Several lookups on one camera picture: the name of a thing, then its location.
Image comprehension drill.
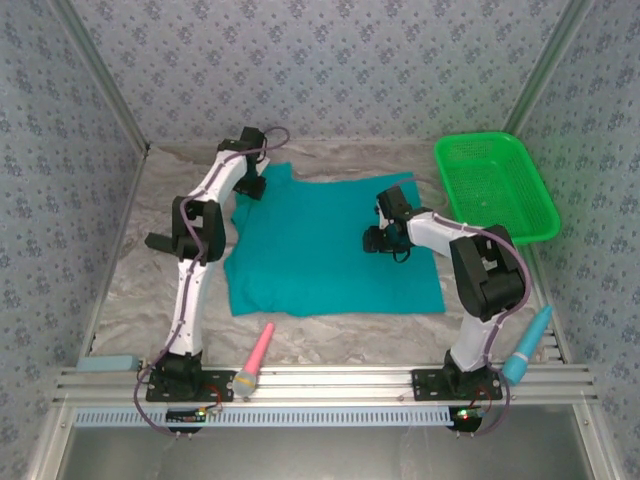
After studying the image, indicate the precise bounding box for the teal t-shirt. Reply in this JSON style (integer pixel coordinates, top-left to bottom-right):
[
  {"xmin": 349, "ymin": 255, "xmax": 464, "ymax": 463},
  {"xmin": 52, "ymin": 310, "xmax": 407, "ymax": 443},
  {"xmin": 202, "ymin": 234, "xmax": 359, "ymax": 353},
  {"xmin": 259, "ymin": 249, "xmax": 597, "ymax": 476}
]
[{"xmin": 223, "ymin": 162, "xmax": 446, "ymax": 317}]

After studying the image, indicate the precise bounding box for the green plastic basket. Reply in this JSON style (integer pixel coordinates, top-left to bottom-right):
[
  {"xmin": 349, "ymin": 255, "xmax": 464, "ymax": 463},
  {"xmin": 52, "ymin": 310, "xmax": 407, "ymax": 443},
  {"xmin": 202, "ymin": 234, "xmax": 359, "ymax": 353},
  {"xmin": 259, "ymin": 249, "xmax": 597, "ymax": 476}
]
[{"xmin": 433, "ymin": 131, "xmax": 561, "ymax": 247}]

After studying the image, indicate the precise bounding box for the black rectangular block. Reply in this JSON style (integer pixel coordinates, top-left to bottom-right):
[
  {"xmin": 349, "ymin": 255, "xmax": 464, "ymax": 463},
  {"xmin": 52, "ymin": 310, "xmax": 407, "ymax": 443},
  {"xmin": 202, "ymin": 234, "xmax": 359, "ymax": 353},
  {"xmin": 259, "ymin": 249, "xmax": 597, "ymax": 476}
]
[{"xmin": 144, "ymin": 232, "xmax": 176, "ymax": 256}]

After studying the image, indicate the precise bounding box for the pink toy microphone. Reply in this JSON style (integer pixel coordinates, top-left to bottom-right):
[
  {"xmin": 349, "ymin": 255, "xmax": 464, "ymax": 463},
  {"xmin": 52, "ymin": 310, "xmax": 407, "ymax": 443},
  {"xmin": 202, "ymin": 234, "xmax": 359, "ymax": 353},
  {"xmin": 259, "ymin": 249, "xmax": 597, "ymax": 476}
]
[{"xmin": 232, "ymin": 322, "xmax": 277, "ymax": 400}]

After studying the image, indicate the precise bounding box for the blue toy microphone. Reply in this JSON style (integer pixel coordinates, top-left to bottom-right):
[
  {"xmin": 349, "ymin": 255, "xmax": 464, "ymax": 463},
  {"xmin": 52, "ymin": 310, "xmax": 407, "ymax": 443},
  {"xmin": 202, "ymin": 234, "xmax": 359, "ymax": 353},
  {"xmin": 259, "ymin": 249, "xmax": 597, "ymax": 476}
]
[{"xmin": 502, "ymin": 304, "xmax": 554, "ymax": 387}]

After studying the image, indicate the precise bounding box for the light blue flat box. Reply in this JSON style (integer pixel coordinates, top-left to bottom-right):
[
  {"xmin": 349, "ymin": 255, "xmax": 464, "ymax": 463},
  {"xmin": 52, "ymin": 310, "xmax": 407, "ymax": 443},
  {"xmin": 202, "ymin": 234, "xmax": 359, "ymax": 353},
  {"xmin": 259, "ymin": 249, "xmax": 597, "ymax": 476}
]
[{"xmin": 77, "ymin": 355, "xmax": 140, "ymax": 372}]

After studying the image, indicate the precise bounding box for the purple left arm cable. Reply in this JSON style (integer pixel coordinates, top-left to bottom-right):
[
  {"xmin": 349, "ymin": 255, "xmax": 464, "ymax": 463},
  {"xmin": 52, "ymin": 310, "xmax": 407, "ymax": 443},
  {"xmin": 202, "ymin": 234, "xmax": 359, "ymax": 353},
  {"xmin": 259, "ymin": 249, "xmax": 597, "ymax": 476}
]
[{"xmin": 133, "ymin": 125, "xmax": 292, "ymax": 437}]

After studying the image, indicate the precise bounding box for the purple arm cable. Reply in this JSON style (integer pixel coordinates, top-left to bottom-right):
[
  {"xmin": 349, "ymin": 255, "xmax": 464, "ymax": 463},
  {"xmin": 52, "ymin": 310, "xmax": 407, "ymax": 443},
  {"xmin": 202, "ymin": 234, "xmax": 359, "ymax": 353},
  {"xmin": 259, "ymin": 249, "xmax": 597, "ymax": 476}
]
[
  {"xmin": 392, "ymin": 177, "xmax": 532, "ymax": 437},
  {"xmin": 133, "ymin": 125, "xmax": 292, "ymax": 437}
]

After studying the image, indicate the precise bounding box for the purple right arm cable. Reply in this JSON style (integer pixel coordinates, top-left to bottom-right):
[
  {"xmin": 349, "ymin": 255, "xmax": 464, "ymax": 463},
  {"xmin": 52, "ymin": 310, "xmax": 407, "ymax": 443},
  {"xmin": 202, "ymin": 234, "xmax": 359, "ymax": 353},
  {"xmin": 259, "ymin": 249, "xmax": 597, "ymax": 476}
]
[{"xmin": 392, "ymin": 177, "xmax": 532, "ymax": 437}]

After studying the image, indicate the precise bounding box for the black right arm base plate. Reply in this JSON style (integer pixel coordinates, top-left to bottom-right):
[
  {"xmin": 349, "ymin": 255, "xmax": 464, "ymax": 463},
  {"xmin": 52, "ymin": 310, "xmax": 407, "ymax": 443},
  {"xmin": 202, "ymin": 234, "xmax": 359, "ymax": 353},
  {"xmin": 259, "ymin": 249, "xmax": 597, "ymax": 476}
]
[{"xmin": 410, "ymin": 368, "xmax": 504, "ymax": 401}]

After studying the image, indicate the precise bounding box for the aluminium rail frame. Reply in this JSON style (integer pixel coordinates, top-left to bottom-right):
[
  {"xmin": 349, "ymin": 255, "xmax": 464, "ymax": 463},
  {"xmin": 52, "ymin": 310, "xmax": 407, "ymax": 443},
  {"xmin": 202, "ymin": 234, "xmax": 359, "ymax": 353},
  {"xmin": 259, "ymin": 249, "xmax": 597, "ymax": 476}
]
[{"xmin": 52, "ymin": 363, "xmax": 600, "ymax": 407}]

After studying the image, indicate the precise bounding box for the aluminium corner post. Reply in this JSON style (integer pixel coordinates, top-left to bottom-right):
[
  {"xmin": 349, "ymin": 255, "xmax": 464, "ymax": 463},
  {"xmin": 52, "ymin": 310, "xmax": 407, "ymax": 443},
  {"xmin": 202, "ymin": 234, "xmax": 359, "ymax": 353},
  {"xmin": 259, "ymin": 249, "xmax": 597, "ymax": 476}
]
[
  {"xmin": 501, "ymin": 0, "xmax": 597, "ymax": 139},
  {"xmin": 49, "ymin": 0, "xmax": 152, "ymax": 154}
]

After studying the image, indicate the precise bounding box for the white slotted cable duct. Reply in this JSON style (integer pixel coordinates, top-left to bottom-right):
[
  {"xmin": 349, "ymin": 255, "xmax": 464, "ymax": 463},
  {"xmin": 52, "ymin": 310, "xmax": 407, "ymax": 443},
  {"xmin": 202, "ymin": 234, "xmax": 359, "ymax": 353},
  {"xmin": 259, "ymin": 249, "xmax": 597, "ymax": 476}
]
[{"xmin": 73, "ymin": 405, "xmax": 456, "ymax": 429}]

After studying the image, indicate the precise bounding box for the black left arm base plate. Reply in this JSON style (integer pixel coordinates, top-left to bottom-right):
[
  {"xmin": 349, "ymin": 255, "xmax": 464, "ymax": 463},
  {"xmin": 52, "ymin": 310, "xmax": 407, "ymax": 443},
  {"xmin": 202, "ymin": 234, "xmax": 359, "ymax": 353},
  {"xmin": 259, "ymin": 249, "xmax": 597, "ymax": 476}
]
[{"xmin": 145, "ymin": 368, "xmax": 237, "ymax": 403}]

